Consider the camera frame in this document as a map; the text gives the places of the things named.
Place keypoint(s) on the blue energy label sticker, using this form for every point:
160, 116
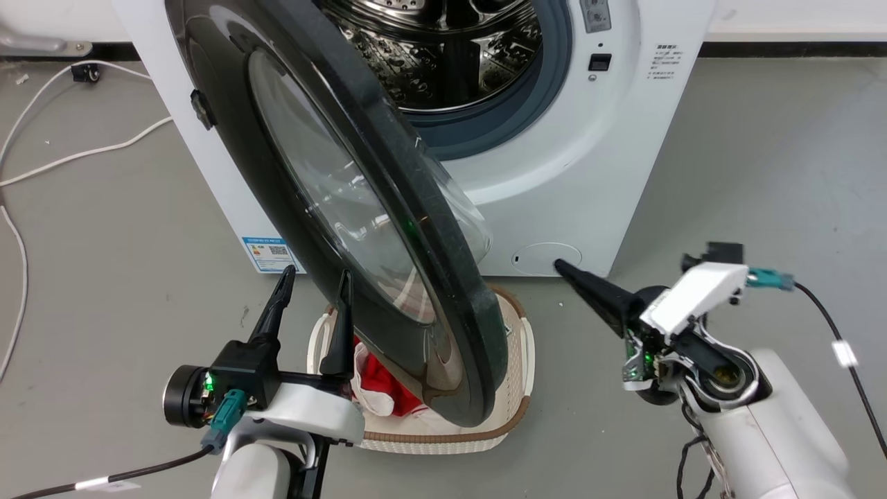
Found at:
269, 254

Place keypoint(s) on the silver door latch plate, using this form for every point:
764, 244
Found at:
595, 14

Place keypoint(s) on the steel washing machine drum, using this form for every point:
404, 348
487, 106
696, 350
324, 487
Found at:
450, 55

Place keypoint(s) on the oval white filter cover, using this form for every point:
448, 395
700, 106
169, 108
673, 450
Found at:
544, 258

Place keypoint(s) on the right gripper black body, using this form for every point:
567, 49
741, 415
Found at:
700, 357

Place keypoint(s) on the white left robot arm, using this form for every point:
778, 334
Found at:
253, 471

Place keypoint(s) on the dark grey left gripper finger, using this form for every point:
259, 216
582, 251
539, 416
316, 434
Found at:
276, 312
341, 339

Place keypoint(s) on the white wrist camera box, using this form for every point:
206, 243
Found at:
696, 294

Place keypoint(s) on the white brown-trimmed laundry basket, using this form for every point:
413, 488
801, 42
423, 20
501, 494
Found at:
516, 388

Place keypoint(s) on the black door lock slot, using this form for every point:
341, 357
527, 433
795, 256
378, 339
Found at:
600, 62

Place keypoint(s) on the white front-load washing machine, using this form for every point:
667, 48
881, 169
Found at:
596, 173

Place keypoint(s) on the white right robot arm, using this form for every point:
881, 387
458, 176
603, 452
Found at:
776, 436

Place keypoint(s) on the grey-blue rubber door gasket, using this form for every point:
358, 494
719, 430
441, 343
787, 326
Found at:
527, 111

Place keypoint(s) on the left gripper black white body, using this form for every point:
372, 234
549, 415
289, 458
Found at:
246, 371

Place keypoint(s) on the black door hinge bracket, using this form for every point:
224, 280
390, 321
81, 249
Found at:
203, 109

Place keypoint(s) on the red and white clothing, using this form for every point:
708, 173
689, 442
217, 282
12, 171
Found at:
378, 384

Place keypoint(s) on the dark round washing machine door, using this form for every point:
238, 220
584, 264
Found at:
388, 229

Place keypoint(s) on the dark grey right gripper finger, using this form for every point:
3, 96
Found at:
603, 294

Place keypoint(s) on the grey metal floor bracket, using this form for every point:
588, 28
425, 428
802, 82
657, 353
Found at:
41, 45

